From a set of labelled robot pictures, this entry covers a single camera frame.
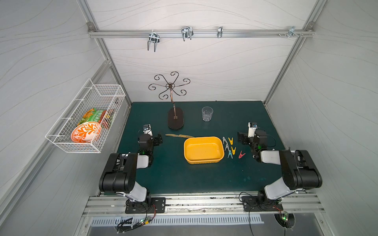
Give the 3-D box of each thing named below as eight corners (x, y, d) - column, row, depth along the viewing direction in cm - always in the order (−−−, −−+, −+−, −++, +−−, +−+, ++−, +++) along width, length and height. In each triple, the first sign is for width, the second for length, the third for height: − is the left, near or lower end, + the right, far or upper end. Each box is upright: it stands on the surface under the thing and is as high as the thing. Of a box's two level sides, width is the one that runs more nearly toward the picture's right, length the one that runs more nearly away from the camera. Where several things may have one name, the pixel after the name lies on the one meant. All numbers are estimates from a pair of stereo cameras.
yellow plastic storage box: (183, 164, 89) (183, 160, 85) (184, 141, 100) (184, 136, 95) (224, 164, 89) (226, 160, 85) (221, 141, 100) (222, 136, 95)
